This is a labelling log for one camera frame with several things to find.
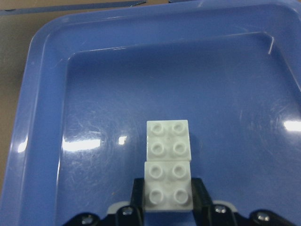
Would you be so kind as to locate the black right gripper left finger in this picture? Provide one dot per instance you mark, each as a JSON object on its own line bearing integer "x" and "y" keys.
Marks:
{"x": 132, "y": 214}

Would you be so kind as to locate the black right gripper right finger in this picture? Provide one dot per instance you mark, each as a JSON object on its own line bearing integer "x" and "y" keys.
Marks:
{"x": 205, "y": 212}

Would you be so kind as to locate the white block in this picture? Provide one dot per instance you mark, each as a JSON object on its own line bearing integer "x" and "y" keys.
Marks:
{"x": 168, "y": 140}
{"x": 167, "y": 186}

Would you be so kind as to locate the blue plastic tray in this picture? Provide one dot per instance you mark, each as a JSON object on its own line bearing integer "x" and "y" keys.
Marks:
{"x": 232, "y": 69}

